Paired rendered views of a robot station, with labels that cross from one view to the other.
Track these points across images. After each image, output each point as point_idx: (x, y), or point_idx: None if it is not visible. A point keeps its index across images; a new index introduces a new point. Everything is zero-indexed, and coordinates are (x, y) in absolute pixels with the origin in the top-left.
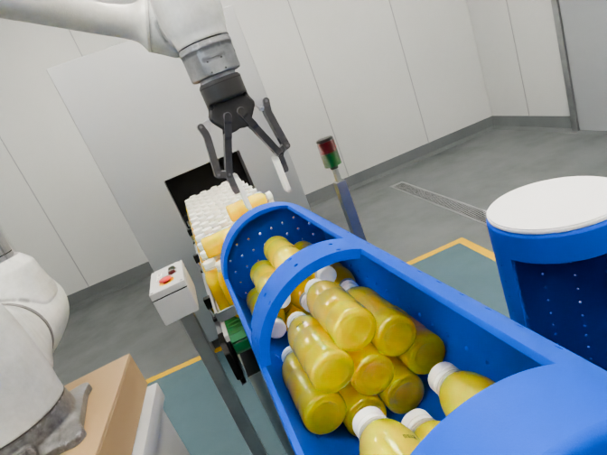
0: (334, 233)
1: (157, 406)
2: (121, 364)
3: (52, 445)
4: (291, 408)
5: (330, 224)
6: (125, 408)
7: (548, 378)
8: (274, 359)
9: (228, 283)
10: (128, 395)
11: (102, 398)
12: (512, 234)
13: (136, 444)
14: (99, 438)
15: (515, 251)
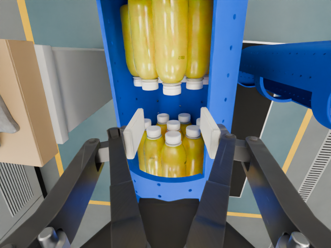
0: (205, 160)
1: (50, 68)
2: (4, 54)
3: (0, 131)
4: (136, 158)
5: (219, 115)
6: (32, 96)
7: None
8: (133, 108)
9: (101, 16)
10: (28, 82)
11: (11, 95)
12: (330, 103)
13: (49, 106)
14: (32, 136)
15: (317, 100)
